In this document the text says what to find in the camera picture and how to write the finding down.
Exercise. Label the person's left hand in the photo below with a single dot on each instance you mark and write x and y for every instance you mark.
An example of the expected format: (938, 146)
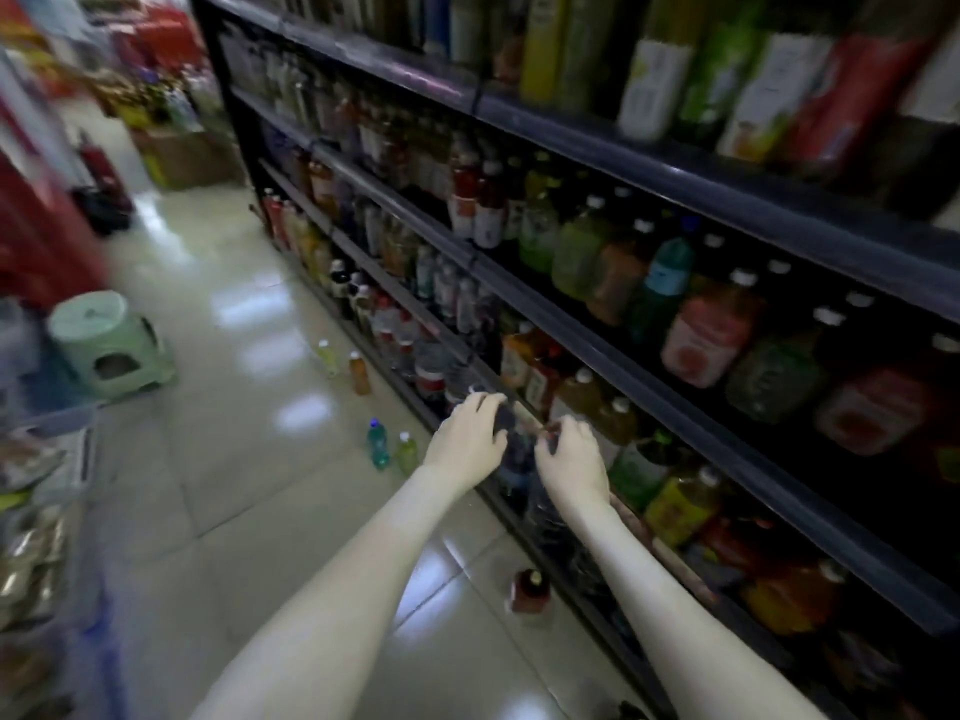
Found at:
(465, 442)

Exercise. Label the person's right hand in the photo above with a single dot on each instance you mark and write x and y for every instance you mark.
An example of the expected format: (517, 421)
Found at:
(574, 464)

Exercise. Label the olive tea bottle white cap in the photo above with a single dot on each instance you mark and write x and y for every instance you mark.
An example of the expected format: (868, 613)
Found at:
(616, 427)
(577, 397)

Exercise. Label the green drink bottle white cap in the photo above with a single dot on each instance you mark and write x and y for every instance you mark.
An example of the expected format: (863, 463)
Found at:
(407, 455)

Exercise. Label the green-capped dark bottle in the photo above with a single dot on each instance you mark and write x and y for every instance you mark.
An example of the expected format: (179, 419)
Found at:
(637, 472)

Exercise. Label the blue-capped green bottle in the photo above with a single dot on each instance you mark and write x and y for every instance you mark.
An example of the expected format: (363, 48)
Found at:
(377, 446)

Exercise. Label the red cartoon label bottle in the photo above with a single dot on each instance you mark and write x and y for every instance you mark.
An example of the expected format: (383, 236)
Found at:
(530, 592)

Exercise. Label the row of tea juice bottles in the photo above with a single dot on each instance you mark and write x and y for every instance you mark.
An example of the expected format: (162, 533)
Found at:
(705, 337)

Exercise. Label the row of red yellow bottles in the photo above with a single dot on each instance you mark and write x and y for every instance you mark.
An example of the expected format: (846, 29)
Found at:
(300, 239)

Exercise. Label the person's right forearm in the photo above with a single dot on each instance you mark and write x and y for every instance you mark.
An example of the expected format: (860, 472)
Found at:
(675, 629)

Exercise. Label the person's left forearm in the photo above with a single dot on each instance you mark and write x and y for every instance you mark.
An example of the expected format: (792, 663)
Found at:
(337, 614)

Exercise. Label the green object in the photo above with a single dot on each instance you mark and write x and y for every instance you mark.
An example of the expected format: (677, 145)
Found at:
(90, 322)

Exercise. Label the brown cardboard box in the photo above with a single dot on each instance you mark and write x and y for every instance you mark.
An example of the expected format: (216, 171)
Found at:
(187, 161)

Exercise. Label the black bag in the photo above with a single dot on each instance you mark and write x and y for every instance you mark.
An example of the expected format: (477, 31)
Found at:
(105, 213)

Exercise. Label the stack of clear plastic bins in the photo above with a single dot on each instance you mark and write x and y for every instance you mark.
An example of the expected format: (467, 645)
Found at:
(45, 517)

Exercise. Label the red fire extinguisher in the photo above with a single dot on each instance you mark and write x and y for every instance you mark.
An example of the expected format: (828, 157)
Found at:
(101, 172)

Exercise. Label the red framed display cabinet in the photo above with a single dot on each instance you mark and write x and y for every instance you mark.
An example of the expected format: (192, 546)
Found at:
(45, 239)

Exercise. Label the stack of red cartons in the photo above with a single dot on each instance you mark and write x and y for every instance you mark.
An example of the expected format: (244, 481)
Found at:
(165, 37)

